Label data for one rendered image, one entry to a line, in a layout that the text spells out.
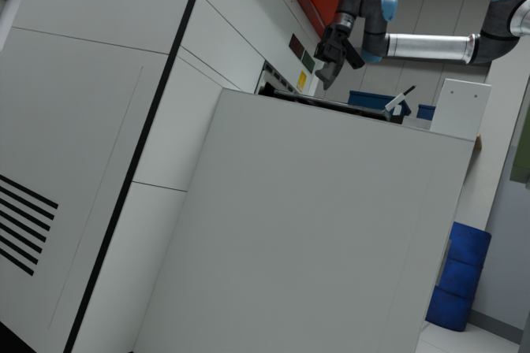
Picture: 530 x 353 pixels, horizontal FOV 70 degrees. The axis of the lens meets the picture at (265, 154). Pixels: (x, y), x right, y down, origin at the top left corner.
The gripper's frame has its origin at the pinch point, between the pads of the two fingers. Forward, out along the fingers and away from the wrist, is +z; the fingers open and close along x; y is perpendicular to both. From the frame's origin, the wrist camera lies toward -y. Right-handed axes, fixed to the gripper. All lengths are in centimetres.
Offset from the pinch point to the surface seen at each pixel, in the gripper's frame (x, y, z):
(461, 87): 50, -6, 4
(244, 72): 6.3, 30.6, 8.4
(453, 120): 50, -6, 11
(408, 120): 29.5, -12.0, 8.5
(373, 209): 47, 5, 35
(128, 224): 22, 49, 56
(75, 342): 24, 51, 83
